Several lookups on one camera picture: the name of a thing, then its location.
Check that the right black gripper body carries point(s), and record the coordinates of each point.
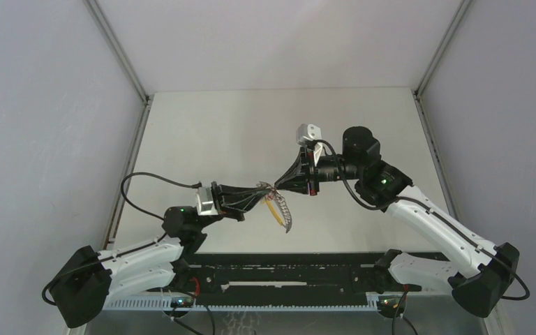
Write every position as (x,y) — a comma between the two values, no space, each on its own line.
(326,169)

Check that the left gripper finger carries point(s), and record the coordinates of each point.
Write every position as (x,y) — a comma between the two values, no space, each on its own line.
(243,204)
(236,193)

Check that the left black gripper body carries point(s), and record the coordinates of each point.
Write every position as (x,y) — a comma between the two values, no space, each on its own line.
(218,199)

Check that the metal keyring with small rings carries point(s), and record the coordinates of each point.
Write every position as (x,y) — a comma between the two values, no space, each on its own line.
(277,205)

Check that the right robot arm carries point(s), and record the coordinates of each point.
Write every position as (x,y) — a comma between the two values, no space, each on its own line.
(474,271)

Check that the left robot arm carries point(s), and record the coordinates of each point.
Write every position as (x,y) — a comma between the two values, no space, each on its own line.
(90,280)

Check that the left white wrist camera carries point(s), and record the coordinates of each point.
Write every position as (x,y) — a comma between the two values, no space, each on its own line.
(205,203)

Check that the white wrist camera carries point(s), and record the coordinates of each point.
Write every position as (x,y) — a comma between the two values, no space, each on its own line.
(308,135)
(205,203)

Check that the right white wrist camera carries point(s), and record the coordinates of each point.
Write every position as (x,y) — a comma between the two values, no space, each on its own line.
(308,135)

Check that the left aluminium frame post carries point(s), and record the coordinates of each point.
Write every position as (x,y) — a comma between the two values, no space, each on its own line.
(111,118)

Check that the aluminium frame post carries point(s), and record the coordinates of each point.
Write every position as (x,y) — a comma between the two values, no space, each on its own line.
(111,118)
(450,96)

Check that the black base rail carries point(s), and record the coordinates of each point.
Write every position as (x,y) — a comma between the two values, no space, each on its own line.
(285,279)

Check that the right aluminium frame post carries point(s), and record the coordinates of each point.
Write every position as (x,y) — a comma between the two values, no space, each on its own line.
(450,96)

